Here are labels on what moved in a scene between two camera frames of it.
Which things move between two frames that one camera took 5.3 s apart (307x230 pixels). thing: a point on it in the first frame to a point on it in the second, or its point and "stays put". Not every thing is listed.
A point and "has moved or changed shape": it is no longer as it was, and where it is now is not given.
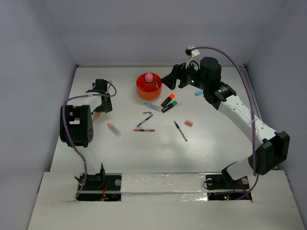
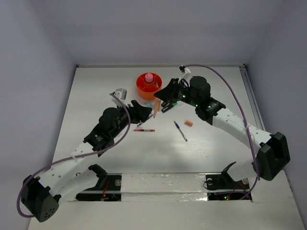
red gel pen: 144,130 stays put
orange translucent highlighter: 115,131 has moved or changed shape
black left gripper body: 105,107 to 124,117
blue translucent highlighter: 153,107 stays put
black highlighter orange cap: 171,96 stays put
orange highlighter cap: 188,123 stays put
